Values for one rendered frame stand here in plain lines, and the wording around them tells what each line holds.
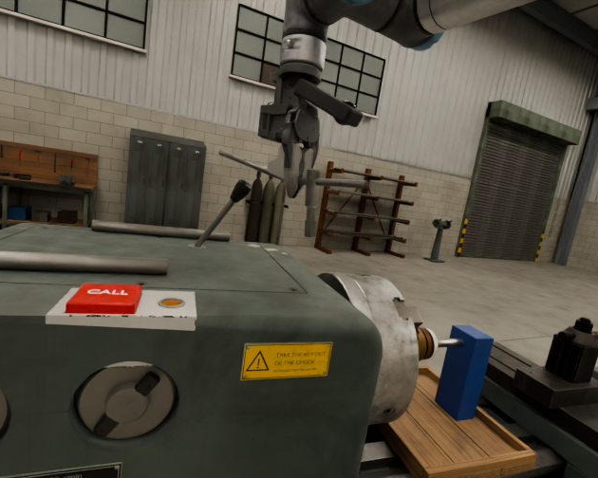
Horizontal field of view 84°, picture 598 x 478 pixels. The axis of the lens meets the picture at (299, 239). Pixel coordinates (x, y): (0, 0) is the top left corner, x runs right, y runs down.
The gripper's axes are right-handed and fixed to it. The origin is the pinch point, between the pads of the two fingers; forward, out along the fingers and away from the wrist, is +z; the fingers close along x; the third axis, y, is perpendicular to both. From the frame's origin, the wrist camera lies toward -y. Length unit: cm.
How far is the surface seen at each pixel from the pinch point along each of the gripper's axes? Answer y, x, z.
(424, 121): 236, -893, -225
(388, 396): -19.3, -8.9, 34.3
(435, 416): -24, -39, 52
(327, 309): -14.6, 10.7, 14.7
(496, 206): 50, -1202, -30
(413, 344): -20.9, -13.4, 25.2
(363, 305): -11.8, -9.0, 19.5
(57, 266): 13.3, 30.9, 12.9
